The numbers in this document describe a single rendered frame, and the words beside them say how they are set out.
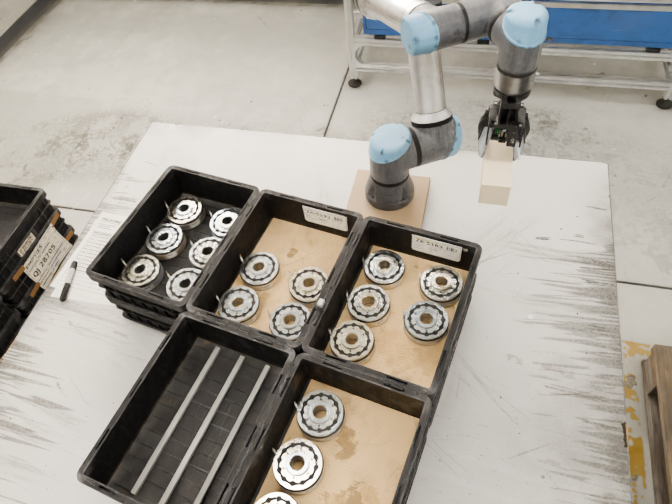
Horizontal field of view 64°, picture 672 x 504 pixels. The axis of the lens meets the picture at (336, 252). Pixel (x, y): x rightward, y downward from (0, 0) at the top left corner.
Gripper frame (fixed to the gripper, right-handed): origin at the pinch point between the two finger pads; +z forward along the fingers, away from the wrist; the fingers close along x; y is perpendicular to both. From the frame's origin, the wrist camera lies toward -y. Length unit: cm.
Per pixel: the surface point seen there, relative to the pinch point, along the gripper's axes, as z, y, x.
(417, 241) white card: 19.0, 13.8, -15.9
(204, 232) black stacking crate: 26, 15, -75
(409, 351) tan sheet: 25.6, 40.4, -13.6
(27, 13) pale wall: 102, -206, -327
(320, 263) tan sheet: 26, 20, -40
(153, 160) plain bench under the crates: 39, -21, -114
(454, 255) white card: 20.6, 15.3, -6.5
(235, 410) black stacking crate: 26, 62, -49
